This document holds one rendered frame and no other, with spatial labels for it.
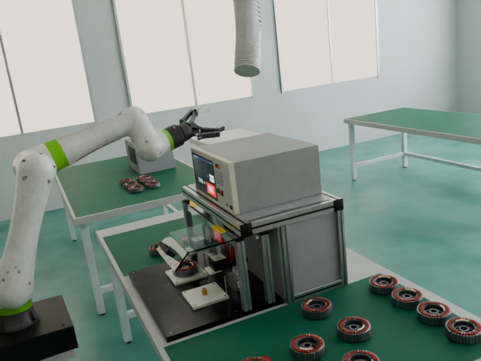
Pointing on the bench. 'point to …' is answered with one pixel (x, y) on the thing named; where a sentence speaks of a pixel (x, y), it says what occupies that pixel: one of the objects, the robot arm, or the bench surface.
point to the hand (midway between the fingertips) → (217, 117)
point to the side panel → (314, 256)
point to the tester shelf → (242, 227)
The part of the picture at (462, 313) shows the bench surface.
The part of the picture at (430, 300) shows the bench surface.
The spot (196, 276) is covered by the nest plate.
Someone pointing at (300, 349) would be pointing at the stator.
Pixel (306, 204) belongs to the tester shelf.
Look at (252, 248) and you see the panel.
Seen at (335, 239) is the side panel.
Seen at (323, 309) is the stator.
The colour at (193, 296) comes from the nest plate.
